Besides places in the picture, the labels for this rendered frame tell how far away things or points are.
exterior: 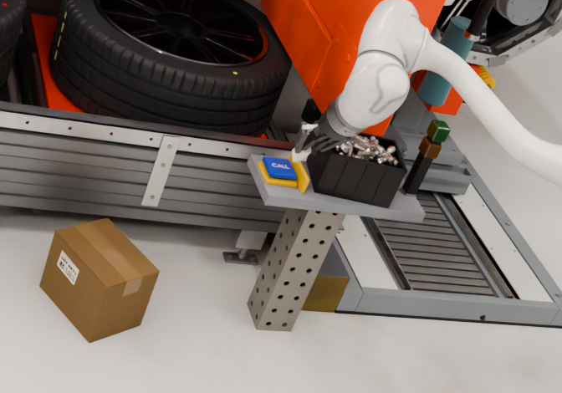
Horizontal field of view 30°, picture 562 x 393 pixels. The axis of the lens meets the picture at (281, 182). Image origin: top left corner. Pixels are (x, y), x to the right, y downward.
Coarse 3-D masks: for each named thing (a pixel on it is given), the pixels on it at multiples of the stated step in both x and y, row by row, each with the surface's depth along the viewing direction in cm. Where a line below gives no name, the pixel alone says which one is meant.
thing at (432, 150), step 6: (426, 138) 257; (420, 144) 259; (426, 144) 256; (432, 144) 256; (420, 150) 259; (426, 150) 256; (432, 150) 256; (438, 150) 257; (426, 156) 257; (432, 156) 258
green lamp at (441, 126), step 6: (432, 120) 255; (438, 120) 256; (432, 126) 255; (438, 126) 253; (444, 126) 254; (432, 132) 254; (438, 132) 253; (444, 132) 254; (432, 138) 254; (438, 138) 255; (444, 138) 255
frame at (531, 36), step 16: (560, 0) 318; (544, 16) 321; (560, 16) 316; (432, 32) 306; (528, 32) 322; (544, 32) 318; (480, 48) 320; (496, 48) 321; (512, 48) 318; (528, 48) 320; (480, 64) 319; (496, 64) 320
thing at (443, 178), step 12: (312, 108) 352; (312, 120) 351; (408, 168) 339; (432, 168) 349; (444, 168) 350; (456, 168) 352; (432, 180) 345; (444, 180) 346; (456, 180) 348; (468, 180) 349; (456, 192) 351
